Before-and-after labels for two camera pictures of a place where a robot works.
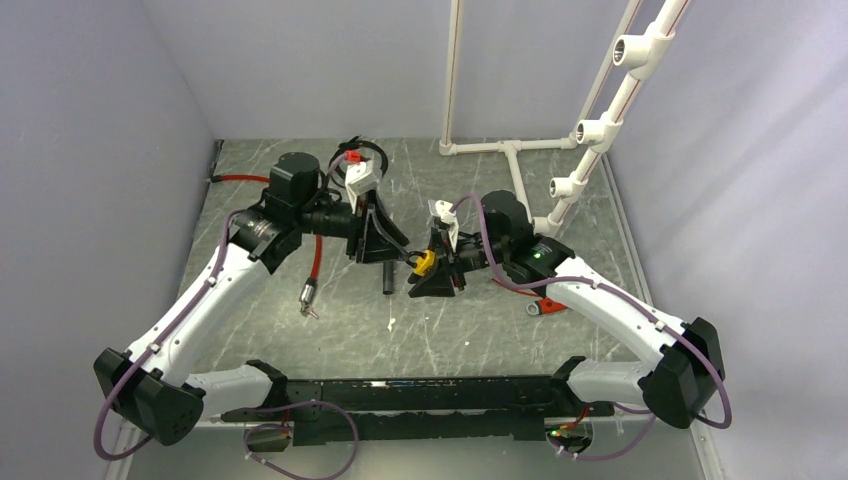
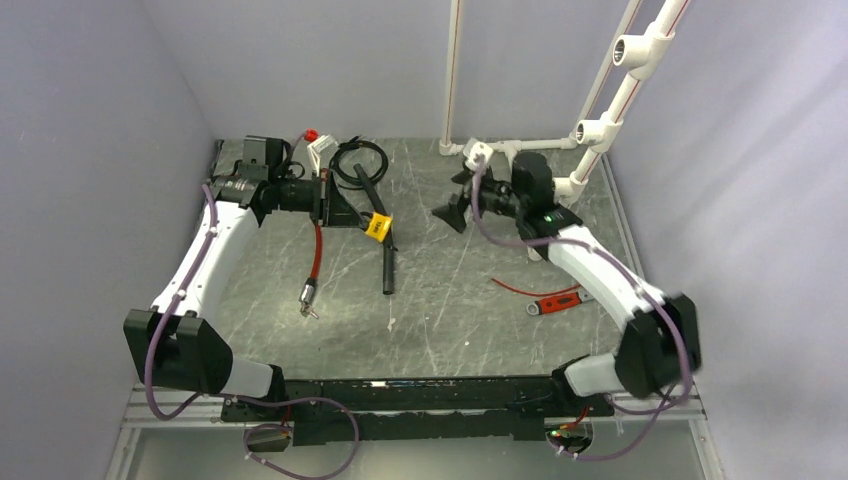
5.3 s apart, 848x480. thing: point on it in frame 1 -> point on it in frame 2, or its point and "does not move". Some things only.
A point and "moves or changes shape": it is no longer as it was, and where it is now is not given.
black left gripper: [380, 239] -> [340, 211]
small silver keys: [307, 309] does not move
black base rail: [349, 410] does not move
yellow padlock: [423, 265] moves or changes shape
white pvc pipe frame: [642, 52] does not move
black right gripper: [436, 284] -> [454, 214]
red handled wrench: [545, 306] does not move
